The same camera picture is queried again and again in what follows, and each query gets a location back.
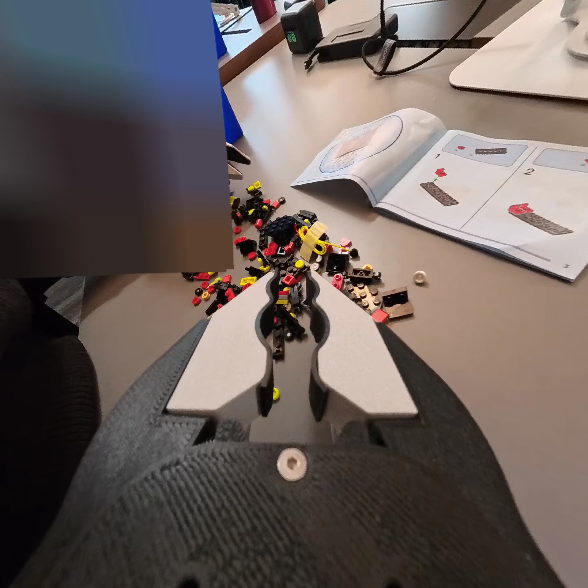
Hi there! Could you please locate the yellow string with tape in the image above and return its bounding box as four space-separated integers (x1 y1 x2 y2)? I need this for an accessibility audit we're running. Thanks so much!
298 220 345 260

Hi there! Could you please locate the dark brown round lego plate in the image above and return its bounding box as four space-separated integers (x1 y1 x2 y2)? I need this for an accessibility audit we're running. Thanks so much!
344 281 384 315

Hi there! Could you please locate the flat black box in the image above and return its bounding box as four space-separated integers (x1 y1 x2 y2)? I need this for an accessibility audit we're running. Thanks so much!
315 13 399 62

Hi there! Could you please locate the black cable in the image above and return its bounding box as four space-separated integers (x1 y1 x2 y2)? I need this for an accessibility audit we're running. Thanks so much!
305 0 488 76

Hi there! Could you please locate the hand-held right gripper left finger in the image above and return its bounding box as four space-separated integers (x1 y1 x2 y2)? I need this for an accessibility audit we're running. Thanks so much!
165 270 281 422

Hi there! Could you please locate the blue plastic bin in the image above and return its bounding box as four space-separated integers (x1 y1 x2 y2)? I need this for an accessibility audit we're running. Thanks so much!
211 5 244 144

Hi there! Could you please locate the light blue instruction booklet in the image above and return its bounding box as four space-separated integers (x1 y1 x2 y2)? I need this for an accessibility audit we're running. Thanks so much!
290 109 588 282

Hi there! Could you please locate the white folding stand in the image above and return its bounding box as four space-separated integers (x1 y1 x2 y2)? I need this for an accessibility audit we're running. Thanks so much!
449 0 588 101

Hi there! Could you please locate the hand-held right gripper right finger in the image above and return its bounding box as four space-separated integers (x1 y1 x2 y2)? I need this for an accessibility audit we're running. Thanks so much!
309 270 420 433

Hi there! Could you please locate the small black box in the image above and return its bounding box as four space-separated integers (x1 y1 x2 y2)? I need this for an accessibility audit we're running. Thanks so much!
280 0 323 55

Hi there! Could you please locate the black round lego plate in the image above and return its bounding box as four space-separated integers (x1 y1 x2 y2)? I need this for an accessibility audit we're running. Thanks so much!
264 216 297 242

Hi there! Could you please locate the pile of small lego pieces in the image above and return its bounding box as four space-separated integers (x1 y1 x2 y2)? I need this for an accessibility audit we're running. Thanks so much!
181 180 414 400

